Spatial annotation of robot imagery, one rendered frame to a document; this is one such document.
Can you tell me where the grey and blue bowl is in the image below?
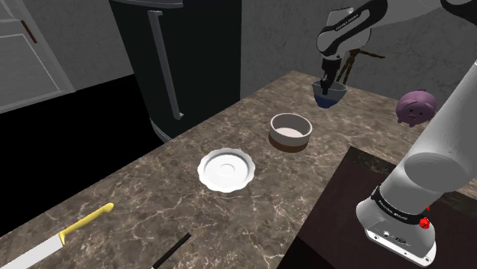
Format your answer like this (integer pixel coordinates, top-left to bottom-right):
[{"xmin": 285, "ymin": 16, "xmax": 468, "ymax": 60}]
[{"xmin": 311, "ymin": 79, "xmax": 349, "ymax": 110}]

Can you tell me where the wooden mannequin figure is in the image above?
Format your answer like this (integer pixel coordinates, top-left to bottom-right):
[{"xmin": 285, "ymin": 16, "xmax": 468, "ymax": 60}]
[{"xmin": 336, "ymin": 48, "xmax": 386, "ymax": 86}]

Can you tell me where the white bowl with brown base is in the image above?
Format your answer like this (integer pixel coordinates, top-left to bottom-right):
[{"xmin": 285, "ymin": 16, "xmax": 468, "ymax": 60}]
[{"xmin": 268, "ymin": 112, "xmax": 313, "ymax": 154}]

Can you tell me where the purple piggy bank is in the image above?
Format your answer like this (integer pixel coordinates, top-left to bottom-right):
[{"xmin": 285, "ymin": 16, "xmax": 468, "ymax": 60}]
[{"xmin": 395, "ymin": 89, "xmax": 438, "ymax": 128}]

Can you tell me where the black refrigerator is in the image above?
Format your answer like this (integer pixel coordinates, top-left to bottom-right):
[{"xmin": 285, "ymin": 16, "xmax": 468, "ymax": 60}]
[{"xmin": 108, "ymin": 0, "xmax": 242, "ymax": 144}]

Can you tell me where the dark robot stand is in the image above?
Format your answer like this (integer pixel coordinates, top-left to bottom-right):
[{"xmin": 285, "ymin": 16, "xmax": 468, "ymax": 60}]
[{"xmin": 276, "ymin": 145, "xmax": 477, "ymax": 269}]

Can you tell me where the white scalloped plate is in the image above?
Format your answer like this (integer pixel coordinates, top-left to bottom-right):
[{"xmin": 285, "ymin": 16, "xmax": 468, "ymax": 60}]
[{"xmin": 196, "ymin": 147, "xmax": 257, "ymax": 193}]

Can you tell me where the white panelled door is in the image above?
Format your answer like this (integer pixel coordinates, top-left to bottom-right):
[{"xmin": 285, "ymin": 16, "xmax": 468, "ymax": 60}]
[{"xmin": 0, "ymin": 0, "xmax": 77, "ymax": 115}]

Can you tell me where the black-handled knife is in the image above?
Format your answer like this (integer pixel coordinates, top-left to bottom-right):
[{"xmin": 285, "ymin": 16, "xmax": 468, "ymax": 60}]
[{"xmin": 151, "ymin": 232, "xmax": 192, "ymax": 269}]

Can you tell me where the yellow-handled knife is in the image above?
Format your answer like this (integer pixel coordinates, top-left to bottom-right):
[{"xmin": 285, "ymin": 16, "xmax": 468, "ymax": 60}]
[{"xmin": 0, "ymin": 202, "xmax": 115, "ymax": 269}]

